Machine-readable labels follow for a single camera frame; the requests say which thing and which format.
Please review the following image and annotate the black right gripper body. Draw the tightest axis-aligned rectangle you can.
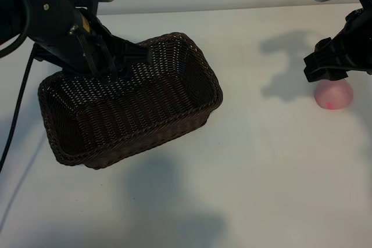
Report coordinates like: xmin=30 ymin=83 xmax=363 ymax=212
xmin=330 ymin=6 xmax=372 ymax=71

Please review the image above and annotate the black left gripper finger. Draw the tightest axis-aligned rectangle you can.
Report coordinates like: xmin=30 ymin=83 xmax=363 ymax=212
xmin=112 ymin=35 xmax=155 ymax=65
xmin=33 ymin=48 xmax=65 ymax=71

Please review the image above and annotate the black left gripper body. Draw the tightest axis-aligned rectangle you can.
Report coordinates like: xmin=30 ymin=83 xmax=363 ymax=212
xmin=28 ymin=0 xmax=130 ymax=84

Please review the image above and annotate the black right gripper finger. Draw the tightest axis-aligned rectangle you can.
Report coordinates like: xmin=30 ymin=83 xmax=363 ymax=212
xmin=315 ymin=37 xmax=332 ymax=54
xmin=303 ymin=52 xmax=350 ymax=84

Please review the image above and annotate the pink peach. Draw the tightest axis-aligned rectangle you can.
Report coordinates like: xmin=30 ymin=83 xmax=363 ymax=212
xmin=314 ymin=78 xmax=355 ymax=112

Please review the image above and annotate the dark brown woven basket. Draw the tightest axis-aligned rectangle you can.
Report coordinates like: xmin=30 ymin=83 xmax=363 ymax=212
xmin=37 ymin=31 xmax=224 ymax=170

